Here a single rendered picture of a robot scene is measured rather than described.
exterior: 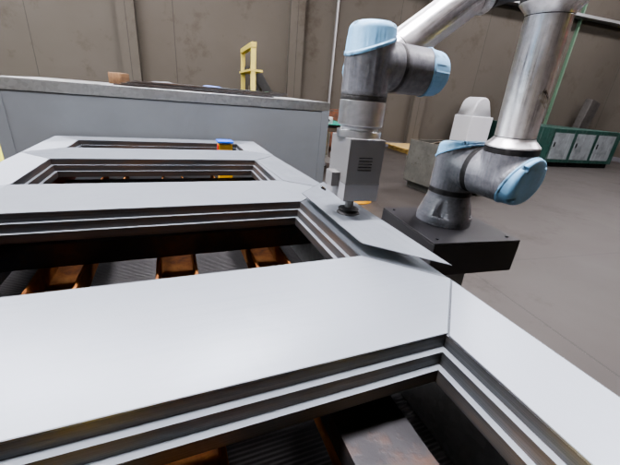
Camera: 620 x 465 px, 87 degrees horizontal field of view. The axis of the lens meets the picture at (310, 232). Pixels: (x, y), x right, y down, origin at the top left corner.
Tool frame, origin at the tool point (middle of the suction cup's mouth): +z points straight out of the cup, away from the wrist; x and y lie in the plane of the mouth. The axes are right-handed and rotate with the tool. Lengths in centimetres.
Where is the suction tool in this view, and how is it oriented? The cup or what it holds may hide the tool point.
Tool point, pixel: (347, 218)
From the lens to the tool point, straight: 62.2
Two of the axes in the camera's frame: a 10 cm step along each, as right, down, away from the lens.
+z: -0.8, 9.2, 3.9
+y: 2.9, 3.9, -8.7
